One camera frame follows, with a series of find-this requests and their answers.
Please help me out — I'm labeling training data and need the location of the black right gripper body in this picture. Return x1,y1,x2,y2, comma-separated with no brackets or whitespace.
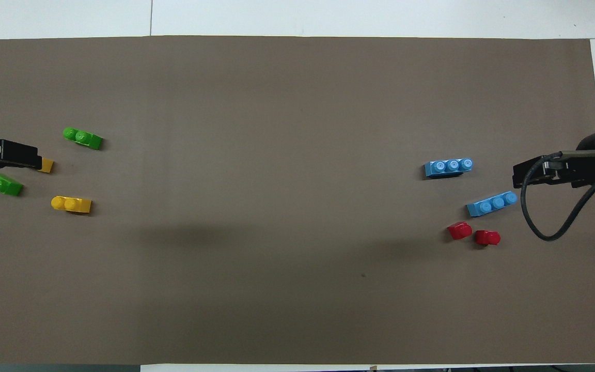
565,150,595,189

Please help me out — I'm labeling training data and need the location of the green two-stud toy brick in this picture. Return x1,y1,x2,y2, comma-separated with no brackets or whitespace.
0,172,24,197
62,127,103,151

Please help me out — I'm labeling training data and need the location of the blue three-stud toy brick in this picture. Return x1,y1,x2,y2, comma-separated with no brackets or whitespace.
424,158,475,179
466,191,519,218

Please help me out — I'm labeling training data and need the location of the red single-stud toy brick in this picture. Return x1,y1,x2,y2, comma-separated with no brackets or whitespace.
474,229,502,246
447,221,473,241

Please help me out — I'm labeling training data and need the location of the brown paper table mat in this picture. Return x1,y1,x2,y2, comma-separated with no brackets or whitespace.
0,35,595,365

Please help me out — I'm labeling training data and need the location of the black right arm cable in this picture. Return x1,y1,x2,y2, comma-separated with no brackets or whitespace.
520,149,595,242

